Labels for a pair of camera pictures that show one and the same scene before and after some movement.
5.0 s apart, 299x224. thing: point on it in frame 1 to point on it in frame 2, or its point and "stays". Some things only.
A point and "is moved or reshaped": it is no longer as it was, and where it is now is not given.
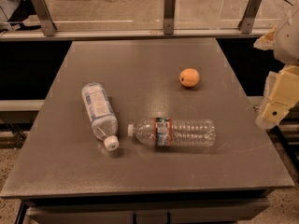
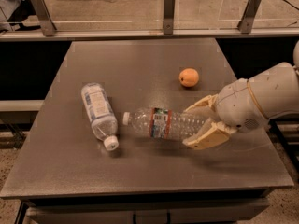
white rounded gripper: x=288 y=44 to x=237 y=105
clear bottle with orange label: x=164 y=133 is moved or reshaped
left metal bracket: x=43 y=13 stays
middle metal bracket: x=169 y=7 stays
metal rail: x=85 y=35 stays
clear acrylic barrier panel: x=142 y=7 stays
